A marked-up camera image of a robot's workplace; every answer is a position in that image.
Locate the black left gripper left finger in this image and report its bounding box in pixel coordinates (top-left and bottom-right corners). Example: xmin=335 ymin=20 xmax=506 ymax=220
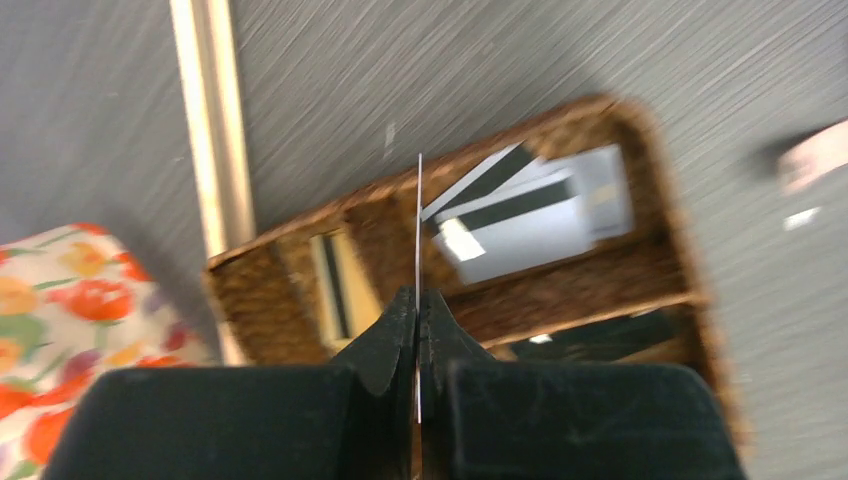
xmin=44 ymin=287 xmax=418 ymax=479

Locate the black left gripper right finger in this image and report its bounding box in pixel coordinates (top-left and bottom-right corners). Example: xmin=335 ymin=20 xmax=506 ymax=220
xmin=419 ymin=291 xmax=746 ymax=479

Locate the white card with magnetic stripe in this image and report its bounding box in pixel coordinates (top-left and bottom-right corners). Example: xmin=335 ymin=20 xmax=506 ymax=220
xmin=414 ymin=152 xmax=423 ymax=425

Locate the tan leather card holder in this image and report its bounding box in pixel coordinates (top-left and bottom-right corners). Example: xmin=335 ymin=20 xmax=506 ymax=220
xmin=778 ymin=120 xmax=847 ymax=194

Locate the white striped card in basket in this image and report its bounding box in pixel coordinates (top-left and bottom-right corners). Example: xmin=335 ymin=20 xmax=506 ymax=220
xmin=421 ymin=145 xmax=635 ymax=285

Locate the beige item in basket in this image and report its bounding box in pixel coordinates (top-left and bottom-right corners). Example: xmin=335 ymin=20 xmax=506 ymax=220
xmin=310 ymin=230 xmax=382 ymax=354

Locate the black object in basket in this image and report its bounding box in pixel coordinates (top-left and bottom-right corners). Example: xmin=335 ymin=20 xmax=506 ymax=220
xmin=508 ymin=310 xmax=682 ymax=362

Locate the brown woven basket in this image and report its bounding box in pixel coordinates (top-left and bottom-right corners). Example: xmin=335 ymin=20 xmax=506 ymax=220
xmin=203 ymin=94 xmax=750 ymax=452

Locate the orange floral cloth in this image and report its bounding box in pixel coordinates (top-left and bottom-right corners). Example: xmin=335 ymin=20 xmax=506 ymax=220
xmin=1 ymin=223 xmax=215 ymax=479

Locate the wooden clothes rack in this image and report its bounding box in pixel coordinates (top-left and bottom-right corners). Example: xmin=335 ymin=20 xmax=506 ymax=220
xmin=168 ymin=0 xmax=258 ymax=367

